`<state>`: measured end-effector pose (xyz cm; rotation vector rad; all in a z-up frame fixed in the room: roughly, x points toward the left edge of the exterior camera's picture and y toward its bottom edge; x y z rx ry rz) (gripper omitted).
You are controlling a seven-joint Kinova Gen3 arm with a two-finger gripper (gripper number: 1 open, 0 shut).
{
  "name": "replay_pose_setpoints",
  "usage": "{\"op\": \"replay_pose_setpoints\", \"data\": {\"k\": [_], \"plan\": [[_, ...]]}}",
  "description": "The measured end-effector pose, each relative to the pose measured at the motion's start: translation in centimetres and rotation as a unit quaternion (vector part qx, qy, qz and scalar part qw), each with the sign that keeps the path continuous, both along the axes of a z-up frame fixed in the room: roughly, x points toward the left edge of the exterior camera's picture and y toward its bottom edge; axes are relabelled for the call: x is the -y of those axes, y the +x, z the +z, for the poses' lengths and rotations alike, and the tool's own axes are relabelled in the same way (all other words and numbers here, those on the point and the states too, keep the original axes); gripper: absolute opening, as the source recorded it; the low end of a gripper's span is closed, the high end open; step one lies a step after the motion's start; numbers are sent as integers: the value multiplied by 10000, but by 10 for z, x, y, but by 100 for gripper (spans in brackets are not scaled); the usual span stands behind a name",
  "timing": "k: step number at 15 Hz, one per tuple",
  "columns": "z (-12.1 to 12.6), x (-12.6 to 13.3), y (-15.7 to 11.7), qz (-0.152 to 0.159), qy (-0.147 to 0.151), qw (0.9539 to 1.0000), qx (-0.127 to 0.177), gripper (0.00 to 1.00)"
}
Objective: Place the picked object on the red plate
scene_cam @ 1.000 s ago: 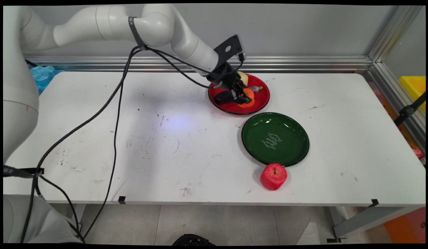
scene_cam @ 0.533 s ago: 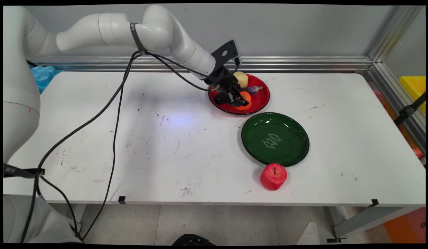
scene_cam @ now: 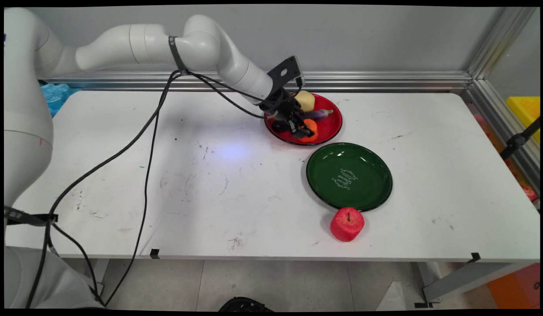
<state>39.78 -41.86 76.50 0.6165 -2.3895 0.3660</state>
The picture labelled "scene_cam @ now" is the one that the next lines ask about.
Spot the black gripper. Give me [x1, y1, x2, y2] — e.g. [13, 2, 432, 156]
[259, 87, 314, 139]

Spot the orange toy carrot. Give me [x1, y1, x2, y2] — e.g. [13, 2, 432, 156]
[299, 118, 319, 143]

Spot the grey robot base cover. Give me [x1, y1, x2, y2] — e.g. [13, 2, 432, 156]
[4, 245, 106, 309]

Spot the purple toy eggplant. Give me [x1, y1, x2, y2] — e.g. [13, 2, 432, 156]
[301, 108, 334, 122]

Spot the pale yellow toy potato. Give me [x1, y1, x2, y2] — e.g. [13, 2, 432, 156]
[295, 90, 316, 112]

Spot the red round plate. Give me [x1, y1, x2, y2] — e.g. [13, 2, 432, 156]
[264, 93, 343, 146]

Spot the green round plate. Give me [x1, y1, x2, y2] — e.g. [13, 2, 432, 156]
[306, 142, 393, 212]

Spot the red toy apple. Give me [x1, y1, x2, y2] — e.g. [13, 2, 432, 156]
[330, 207, 365, 242]

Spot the black round floor object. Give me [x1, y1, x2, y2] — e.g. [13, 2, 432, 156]
[218, 297, 275, 312]

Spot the grey table leg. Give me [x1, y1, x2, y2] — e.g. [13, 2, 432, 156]
[414, 262, 533, 304]

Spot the yellow plastic box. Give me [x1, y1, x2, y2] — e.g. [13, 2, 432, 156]
[505, 96, 540, 145]

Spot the blue plastic bag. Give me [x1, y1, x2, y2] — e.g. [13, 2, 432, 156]
[40, 83, 81, 117]

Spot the orange plastic box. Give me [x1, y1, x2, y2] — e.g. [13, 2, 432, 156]
[486, 262, 540, 309]

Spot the black wrist camera mount plate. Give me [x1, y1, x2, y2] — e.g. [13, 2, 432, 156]
[267, 56, 304, 88]

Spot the aluminium frame rail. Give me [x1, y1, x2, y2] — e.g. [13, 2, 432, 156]
[461, 7, 540, 194]
[43, 70, 474, 92]

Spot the black strap on arm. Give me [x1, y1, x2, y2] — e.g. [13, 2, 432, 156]
[168, 36, 188, 75]

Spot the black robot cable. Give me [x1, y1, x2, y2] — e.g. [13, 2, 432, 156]
[25, 70, 272, 309]
[103, 72, 298, 306]

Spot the black clamp bracket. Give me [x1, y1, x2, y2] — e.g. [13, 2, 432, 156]
[500, 117, 540, 160]

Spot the black strap on base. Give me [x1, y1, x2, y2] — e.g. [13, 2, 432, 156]
[4, 206, 59, 227]

